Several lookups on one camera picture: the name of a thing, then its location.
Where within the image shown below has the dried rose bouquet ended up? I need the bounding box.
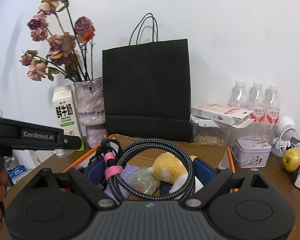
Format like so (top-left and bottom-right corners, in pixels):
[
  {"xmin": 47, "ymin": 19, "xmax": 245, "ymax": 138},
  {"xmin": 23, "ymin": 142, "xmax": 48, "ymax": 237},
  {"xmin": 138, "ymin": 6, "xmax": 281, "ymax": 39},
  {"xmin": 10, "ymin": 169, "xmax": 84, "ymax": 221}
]
[{"xmin": 19, "ymin": 0, "xmax": 103, "ymax": 83}]

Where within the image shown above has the grey braided cable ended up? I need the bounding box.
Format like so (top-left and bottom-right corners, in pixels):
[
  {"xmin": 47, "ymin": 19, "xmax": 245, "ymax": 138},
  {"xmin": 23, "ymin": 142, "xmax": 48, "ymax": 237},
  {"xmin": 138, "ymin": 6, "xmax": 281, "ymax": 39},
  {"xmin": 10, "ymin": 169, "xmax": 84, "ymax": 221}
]
[{"xmin": 95, "ymin": 137, "xmax": 194, "ymax": 202}]

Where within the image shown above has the white small robot speaker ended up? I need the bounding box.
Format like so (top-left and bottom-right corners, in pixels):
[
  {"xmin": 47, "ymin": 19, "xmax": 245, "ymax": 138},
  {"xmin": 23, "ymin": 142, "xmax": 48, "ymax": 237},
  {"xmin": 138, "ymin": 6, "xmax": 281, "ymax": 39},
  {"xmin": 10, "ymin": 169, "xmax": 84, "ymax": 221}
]
[{"xmin": 272, "ymin": 115, "xmax": 296, "ymax": 155}]

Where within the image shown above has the iridescent plastic pouch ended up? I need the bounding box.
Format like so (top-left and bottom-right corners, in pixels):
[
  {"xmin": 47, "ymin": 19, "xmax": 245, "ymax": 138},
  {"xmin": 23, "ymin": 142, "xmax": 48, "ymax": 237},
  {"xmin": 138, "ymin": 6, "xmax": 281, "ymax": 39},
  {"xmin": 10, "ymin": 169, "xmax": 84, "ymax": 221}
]
[{"xmin": 127, "ymin": 167, "xmax": 160, "ymax": 195}]

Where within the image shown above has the green apple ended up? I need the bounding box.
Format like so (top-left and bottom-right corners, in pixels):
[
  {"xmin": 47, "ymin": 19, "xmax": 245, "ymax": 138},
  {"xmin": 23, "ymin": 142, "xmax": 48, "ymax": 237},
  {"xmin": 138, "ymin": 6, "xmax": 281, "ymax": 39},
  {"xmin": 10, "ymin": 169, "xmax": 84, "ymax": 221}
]
[{"xmin": 282, "ymin": 148, "xmax": 300, "ymax": 172}]

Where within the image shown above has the dark blue cloth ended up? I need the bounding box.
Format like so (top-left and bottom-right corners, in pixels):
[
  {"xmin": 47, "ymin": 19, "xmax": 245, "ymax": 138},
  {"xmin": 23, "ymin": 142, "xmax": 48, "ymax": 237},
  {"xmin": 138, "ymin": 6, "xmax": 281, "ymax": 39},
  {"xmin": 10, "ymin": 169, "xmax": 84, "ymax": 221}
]
[{"xmin": 160, "ymin": 180, "xmax": 180, "ymax": 195}]

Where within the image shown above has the yellow white plush toy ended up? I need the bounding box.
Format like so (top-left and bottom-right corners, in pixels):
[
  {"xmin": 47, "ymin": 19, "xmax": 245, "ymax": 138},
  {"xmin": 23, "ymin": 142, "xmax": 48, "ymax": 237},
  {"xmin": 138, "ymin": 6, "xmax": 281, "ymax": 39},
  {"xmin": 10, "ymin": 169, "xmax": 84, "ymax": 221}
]
[{"xmin": 147, "ymin": 152, "xmax": 204, "ymax": 195}]

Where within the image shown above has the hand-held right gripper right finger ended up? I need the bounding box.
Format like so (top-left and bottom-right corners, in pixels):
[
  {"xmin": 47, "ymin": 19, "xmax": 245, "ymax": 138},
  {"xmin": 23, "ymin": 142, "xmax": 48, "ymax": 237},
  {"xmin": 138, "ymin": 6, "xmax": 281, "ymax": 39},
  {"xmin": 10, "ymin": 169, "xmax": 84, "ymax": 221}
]
[{"xmin": 185, "ymin": 158, "xmax": 270, "ymax": 210}]

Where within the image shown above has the clear water bottle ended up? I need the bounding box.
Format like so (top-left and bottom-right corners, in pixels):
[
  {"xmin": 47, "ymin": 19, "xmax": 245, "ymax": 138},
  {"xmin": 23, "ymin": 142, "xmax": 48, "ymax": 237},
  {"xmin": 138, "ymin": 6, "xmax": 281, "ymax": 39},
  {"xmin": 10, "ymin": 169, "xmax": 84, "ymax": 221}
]
[
  {"xmin": 227, "ymin": 80, "xmax": 249, "ymax": 108},
  {"xmin": 247, "ymin": 82, "xmax": 267, "ymax": 130},
  {"xmin": 264, "ymin": 84, "xmax": 282, "ymax": 130}
]

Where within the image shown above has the orange-edged cardboard box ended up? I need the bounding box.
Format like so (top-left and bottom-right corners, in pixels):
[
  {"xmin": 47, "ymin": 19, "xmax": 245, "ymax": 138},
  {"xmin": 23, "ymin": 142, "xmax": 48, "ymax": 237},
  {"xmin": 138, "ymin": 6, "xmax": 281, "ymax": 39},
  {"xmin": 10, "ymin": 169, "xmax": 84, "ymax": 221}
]
[{"xmin": 61, "ymin": 134, "xmax": 238, "ymax": 193}]

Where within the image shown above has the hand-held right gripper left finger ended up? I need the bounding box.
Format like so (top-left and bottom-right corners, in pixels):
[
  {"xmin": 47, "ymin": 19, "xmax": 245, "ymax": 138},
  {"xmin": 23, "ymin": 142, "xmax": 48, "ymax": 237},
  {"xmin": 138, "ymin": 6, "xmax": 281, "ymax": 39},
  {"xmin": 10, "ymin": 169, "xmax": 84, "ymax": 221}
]
[{"xmin": 30, "ymin": 158, "xmax": 117, "ymax": 211}]

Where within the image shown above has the white cable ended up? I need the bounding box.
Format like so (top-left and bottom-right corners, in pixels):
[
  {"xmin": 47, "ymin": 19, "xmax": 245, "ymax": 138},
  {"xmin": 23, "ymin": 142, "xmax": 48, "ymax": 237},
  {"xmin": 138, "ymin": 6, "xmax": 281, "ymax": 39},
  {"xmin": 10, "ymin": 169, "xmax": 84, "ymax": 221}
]
[{"xmin": 277, "ymin": 129, "xmax": 300, "ymax": 155}]

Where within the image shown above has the purple patterned tin box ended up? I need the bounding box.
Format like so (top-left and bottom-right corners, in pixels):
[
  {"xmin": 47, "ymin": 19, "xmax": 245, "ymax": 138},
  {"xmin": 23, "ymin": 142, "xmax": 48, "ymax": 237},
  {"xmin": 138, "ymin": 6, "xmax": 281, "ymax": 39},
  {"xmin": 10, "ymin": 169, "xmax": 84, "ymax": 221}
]
[{"xmin": 234, "ymin": 137, "xmax": 272, "ymax": 168}]

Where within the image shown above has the white green milk carton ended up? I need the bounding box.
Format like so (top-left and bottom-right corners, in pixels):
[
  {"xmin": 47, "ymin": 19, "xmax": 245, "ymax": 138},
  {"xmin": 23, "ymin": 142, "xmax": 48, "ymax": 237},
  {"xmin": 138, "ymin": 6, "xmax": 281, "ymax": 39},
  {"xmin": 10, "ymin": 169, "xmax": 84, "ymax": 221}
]
[{"xmin": 52, "ymin": 85, "xmax": 85, "ymax": 151}]

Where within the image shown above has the purple woven pouch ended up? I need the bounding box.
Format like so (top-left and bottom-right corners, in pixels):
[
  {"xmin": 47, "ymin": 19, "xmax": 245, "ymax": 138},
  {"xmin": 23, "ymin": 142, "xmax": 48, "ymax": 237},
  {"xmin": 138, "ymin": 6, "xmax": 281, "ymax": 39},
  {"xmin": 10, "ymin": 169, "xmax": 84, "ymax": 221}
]
[{"xmin": 104, "ymin": 164, "xmax": 140, "ymax": 203}]

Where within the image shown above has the black paper bag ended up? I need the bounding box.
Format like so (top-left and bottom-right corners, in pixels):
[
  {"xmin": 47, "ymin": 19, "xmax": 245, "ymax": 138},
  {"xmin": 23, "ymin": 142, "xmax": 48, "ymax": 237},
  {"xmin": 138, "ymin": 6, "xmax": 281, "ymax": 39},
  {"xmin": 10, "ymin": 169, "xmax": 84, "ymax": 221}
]
[{"xmin": 102, "ymin": 12, "xmax": 193, "ymax": 143}]

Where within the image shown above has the clear seed container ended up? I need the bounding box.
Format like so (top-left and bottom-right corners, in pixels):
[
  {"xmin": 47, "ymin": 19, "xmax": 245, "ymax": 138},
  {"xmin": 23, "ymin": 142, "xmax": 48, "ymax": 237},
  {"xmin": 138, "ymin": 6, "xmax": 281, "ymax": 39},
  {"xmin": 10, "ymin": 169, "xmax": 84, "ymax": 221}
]
[{"xmin": 191, "ymin": 117, "xmax": 232, "ymax": 147}]

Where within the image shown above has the white pink glove carton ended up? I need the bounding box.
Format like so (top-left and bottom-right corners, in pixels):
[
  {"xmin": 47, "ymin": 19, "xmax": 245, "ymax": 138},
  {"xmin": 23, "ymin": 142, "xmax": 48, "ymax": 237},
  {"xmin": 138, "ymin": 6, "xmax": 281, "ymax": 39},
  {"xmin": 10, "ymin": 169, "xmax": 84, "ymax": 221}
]
[{"xmin": 191, "ymin": 102, "xmax": 255, "ymax": 129}]

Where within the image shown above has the white printed packet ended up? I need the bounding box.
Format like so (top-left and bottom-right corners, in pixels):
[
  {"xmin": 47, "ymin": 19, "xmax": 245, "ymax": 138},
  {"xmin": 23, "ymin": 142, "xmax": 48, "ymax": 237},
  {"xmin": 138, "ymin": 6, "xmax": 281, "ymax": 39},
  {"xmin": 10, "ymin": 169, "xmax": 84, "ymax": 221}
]
[{"xmin": 5, "ymin": 150, "xmax": 43, "ymax": 188}]

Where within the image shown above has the purple textured vase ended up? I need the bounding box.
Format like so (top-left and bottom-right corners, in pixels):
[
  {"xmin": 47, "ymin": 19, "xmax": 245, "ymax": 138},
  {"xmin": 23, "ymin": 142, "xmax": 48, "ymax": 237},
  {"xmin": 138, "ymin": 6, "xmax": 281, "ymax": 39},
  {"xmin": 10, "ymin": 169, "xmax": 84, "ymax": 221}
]
[{"xmin": 73, "ymin": 78, "xmax": 108, "ymax": 148}]

